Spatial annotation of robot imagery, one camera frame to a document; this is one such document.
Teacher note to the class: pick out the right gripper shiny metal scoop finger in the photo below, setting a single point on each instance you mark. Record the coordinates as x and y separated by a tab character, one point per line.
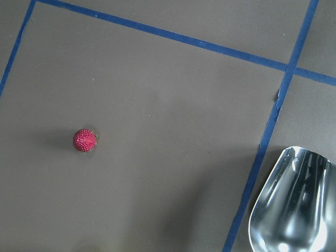
295	210

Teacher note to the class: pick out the red strawberry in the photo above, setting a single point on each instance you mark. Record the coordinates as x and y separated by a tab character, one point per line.
84	140

